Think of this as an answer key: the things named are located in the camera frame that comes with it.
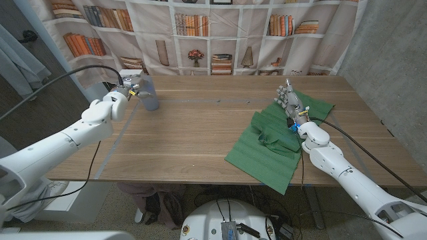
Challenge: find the printed bookshelf backdrop cloth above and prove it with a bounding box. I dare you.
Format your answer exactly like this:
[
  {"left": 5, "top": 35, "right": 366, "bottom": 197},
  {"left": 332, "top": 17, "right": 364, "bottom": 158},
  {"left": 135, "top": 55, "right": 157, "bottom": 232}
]
[{"left": 28, "top": 0, "right": 368, "bottom": 89}]

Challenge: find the grey metal table leg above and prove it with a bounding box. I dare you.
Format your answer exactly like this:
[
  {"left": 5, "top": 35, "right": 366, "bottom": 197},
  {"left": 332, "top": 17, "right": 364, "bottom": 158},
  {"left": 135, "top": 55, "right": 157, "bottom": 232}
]
[{"left": 304, "top": 186, "right": 325, "bottom": 230}]

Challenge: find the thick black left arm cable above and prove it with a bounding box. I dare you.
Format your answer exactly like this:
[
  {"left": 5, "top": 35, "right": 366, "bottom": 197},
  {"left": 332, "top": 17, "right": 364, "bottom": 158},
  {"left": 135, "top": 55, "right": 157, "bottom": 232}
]
[{"left": 0, "top": 65, "right": 125, "bottom": 121}]

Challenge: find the gray paper roll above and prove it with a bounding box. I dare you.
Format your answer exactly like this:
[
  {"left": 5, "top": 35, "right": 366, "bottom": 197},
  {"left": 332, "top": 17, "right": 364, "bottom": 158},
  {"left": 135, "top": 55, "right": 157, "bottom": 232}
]
[{"left": 141, "top": 75, "right": 160, "bottom": 111}]

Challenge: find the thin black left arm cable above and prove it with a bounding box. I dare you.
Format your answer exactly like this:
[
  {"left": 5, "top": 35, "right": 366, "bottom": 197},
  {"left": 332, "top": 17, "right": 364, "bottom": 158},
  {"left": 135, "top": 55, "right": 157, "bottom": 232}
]
[{"left": 6, "top": 141, "right": 101, "bottom": 211}]

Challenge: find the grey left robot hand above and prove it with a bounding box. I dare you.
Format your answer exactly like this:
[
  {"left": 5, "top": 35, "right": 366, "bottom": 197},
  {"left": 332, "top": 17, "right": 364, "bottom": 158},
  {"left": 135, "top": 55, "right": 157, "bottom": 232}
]
[{"left": 115, "top": 75, "right": 156, "bottom": 101}]

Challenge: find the silver finned electronics box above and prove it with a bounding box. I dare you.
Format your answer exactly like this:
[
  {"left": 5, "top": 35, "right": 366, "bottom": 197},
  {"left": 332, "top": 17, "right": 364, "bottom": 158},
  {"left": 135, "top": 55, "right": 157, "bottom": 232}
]
[{"left": 220, "top": 221, "right": 238, "bottom": 240}]

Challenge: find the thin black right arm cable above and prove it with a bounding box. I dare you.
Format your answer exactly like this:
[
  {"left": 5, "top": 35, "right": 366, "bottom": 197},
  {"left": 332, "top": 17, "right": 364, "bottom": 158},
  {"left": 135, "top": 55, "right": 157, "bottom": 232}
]
[{"left": 293, "top": 131, "right": 405, "bottom": 238}]

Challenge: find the grey hanging curtain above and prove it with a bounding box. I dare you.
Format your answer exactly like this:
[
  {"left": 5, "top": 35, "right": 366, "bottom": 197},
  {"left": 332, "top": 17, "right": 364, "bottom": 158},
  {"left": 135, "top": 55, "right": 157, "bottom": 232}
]
[{"left": 0, "top": 25, "right": 51, "bottom": 102}]

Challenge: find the black device on robot base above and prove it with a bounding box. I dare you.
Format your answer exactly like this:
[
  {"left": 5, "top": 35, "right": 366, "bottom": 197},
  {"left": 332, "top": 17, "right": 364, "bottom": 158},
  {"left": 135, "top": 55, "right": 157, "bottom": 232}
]
[{"left": 238, "top": 223, "right": 262, "bottom": 239}]

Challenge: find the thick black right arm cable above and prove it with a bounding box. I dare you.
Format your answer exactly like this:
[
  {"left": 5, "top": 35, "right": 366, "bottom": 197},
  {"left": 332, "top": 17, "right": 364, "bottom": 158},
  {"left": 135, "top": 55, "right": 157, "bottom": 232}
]
[{"left": 308, "top": 116, "right": 427, "bottom": 203}]

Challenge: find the black power brick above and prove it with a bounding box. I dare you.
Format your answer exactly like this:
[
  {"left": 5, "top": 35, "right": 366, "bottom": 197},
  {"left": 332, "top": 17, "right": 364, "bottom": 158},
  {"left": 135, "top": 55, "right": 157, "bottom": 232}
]
[{"left": 279, "top": 222, "right": 294, "bottom": 239}]

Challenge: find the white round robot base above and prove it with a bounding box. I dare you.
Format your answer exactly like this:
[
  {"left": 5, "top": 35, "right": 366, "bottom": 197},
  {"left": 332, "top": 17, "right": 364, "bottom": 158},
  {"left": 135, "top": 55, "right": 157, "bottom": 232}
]
[{"left": 179, "top": 199, "right": 278, "bottom": 240}]

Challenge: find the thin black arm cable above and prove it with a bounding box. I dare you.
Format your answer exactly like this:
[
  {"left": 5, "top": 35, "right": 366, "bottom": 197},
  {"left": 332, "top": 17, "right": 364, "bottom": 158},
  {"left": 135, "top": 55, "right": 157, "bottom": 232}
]
[
  {"left": 293, "top": 131, "right": 405, "bottom": 238},
  {"left": 6, "top": 141, "right": 101, "bottom": 211}
]

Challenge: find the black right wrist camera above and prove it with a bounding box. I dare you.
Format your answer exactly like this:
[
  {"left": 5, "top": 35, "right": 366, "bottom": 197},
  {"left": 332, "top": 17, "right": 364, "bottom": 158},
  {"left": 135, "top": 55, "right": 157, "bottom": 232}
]
[{"left": 287, "top": 117, "right": 300, "bottom": 133}]

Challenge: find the green cloth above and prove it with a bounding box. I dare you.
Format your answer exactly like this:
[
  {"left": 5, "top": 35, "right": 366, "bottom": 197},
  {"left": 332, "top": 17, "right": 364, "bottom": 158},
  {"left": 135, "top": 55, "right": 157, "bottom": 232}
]
[{"left": 224, "top": 89, "right": 335, "bottom": 196}]

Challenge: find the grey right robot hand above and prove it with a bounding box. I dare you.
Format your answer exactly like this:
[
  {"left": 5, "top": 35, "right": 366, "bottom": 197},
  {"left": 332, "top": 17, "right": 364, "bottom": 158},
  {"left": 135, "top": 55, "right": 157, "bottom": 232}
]
[{"left": 274, "top": 79, "right": 310, "bottom": 126}]

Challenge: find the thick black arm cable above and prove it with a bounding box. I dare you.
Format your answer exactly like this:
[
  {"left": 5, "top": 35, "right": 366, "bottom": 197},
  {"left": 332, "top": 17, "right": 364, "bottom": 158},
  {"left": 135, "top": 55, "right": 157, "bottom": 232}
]
[
  {"left": 308, "top": 116, "right": 427, "bottom": 203},
  {"left": 0, "top": 65, "right": 125, "bottom": 121}
]

